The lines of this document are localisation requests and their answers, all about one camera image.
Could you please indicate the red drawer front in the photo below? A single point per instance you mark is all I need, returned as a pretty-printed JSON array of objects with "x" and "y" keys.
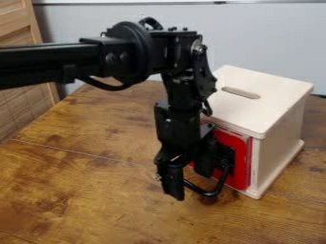
[{"x": 240, "y": 143}]

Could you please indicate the light wooden box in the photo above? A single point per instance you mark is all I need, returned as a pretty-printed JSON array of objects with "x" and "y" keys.
[{"x": 260, "y": 105}]

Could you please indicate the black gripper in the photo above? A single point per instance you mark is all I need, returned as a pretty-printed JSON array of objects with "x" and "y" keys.
[{"x": 187, "y": 141}]

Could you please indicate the wooden slatted panel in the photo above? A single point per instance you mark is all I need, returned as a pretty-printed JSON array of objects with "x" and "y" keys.
[{"x": 21, "y": 104}]

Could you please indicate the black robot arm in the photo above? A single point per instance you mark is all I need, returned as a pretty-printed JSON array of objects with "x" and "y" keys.
[{"x": 114, "y": 61}]

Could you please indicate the black metal drawer handle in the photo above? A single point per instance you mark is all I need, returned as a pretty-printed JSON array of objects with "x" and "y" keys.
[{"x": 224, "y": 164}]

